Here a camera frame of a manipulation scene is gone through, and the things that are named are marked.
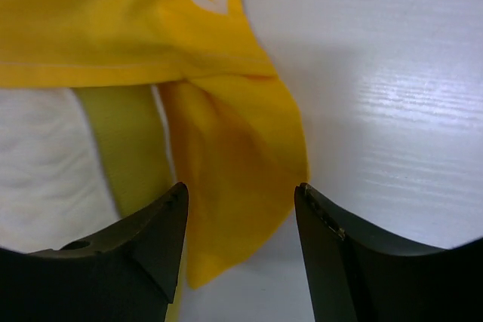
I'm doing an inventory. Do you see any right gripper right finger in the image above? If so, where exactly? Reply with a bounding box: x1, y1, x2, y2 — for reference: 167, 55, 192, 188
294, 183, 482, 322

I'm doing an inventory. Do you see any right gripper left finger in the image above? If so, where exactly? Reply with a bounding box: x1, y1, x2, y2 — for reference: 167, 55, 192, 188
1, 182, 189, 321

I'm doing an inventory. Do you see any cream pillow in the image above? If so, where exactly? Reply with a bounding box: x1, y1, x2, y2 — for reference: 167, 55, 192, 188
0, 86, 186, 322

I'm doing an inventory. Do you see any yellow pillowcase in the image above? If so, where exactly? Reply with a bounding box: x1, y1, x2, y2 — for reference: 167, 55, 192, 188
1, 0, 309, 289

